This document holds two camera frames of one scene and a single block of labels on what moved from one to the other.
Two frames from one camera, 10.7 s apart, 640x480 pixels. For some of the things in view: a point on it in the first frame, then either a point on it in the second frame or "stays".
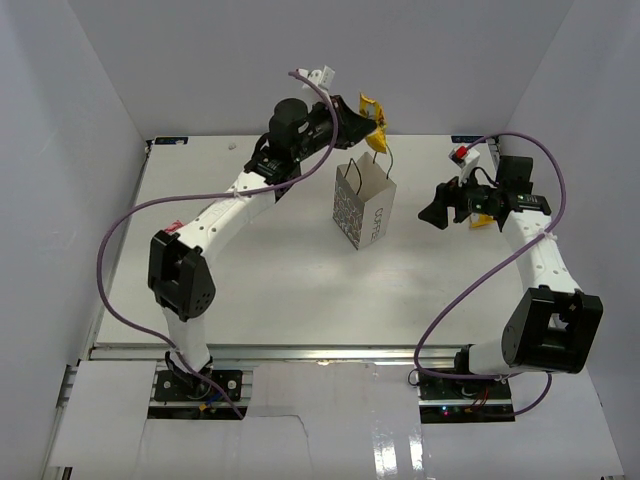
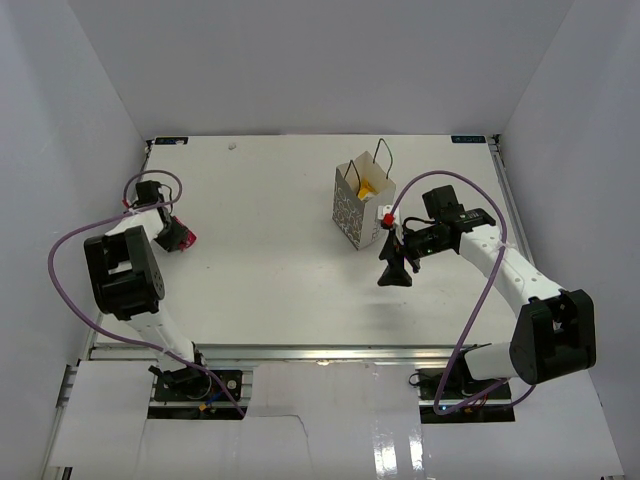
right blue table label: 467,138 stays
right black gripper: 453,193 → 395,273
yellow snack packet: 377,138 → 365,188
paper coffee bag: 363,201 stays
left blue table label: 170,140 stays
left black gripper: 351,128 → 170,243
